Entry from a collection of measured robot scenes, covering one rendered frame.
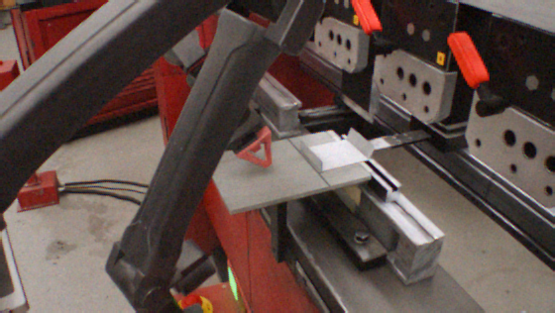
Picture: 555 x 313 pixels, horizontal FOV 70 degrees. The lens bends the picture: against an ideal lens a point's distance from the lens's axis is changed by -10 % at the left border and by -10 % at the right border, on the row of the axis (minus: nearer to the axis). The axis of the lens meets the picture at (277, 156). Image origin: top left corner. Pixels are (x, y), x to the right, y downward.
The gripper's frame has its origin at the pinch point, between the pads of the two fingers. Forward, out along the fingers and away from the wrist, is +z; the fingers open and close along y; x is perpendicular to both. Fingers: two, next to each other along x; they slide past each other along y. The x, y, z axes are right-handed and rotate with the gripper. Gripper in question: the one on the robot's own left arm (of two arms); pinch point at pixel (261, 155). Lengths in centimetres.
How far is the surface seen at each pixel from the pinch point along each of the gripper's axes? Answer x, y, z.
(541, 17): -29, -36, -21
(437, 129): -32.7, -3.0, 18.7
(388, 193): -13.8, -14.3, 11.8
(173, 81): 10, 84, 14
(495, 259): -62, 28, 152
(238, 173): 5.2, 0.0, 0.5
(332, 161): -10.0, -3.1, 8.6
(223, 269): 42, 69, 90
